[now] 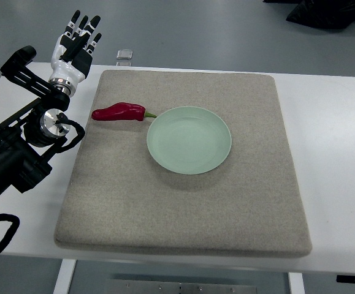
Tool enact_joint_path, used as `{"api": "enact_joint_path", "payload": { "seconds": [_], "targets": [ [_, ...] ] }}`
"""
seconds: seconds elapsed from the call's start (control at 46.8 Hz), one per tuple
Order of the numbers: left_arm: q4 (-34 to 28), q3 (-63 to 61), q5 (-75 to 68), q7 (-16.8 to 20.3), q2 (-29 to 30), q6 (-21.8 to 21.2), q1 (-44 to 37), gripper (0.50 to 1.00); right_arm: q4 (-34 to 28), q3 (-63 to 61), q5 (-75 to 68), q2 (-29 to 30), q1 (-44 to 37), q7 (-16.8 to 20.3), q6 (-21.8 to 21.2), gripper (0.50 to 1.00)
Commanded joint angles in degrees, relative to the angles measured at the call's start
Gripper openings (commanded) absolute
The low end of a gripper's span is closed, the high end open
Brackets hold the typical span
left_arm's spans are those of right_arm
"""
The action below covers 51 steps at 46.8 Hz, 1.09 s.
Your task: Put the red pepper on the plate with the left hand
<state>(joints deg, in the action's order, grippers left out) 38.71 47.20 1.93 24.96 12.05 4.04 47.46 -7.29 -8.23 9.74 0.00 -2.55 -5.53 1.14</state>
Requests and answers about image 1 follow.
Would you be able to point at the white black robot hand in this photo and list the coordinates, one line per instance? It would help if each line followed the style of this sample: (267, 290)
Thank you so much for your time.
(73, 54)

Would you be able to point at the red pepper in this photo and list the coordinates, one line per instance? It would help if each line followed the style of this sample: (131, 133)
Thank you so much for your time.
(122, 111)

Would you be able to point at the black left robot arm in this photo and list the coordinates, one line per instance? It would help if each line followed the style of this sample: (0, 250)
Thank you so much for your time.
(34, 134)

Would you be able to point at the light green plate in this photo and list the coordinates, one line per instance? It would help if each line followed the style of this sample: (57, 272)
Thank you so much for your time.
(189, 140)

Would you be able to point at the small clear plastic box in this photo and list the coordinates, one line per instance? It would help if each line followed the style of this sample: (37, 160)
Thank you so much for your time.
(124, 54)

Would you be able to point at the white table leg left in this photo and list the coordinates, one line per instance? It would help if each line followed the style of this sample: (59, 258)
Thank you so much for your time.
(65, 275)

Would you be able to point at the white table leg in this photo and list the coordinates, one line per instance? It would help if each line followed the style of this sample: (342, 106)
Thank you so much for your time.
(296, 284)
(65, 275)

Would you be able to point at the beige fabric mat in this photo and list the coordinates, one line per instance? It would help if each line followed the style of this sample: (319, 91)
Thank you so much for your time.
(212, 174)

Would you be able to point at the white table leg right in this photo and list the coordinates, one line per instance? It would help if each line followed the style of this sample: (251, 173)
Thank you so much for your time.
(296, 284)

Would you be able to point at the grey metal base plate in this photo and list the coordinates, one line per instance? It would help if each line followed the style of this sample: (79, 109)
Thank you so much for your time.
(133, 286)

